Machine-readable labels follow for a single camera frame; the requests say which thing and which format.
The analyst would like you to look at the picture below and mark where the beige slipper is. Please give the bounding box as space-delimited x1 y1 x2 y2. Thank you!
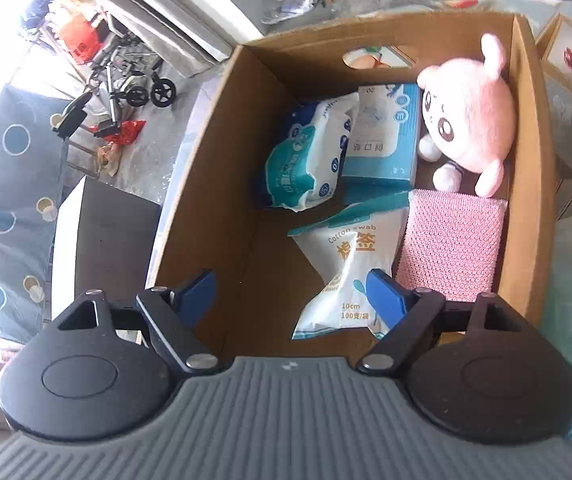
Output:
96 142 122 176

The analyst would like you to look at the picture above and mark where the pink knitted towel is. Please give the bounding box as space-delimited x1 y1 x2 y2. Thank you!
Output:
395 189 509 303

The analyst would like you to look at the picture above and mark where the white cotton swab bag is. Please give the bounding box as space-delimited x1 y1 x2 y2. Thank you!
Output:
287 207 409 341

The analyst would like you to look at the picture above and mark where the light blue carton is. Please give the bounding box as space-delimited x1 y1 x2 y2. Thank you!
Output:
341 82 423 206

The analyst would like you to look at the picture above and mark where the dark grey cabinet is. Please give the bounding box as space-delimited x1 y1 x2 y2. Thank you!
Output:
48 175 161 321

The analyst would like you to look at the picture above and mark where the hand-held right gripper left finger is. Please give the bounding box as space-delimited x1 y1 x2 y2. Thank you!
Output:
51 269 219 373

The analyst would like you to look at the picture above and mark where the wheeled stroller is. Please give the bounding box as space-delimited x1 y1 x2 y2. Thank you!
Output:
51 7 177 133

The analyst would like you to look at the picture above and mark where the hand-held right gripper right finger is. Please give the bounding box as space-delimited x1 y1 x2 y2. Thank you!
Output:
356 268 524 375

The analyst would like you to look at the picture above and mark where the white curtain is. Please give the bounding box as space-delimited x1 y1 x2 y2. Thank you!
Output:
66 0 267 78

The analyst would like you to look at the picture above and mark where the small white plastic bag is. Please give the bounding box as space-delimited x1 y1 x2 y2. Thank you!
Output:
261 0 324 26

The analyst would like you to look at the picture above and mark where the brown cardboard box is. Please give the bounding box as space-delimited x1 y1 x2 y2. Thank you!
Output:
146 10 559 356

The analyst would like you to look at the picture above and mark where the pink plush toy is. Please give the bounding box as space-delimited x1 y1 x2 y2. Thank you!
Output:
416 32 519 198

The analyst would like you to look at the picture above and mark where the blue wet wipes pack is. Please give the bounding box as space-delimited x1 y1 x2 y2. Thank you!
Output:
265 92 361 213

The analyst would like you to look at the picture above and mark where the navy blanket with circles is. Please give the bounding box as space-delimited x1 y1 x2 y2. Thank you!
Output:
0 85 74 346

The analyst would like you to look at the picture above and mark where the red snack bag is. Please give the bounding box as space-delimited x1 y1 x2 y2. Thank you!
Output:
93 120 147 146

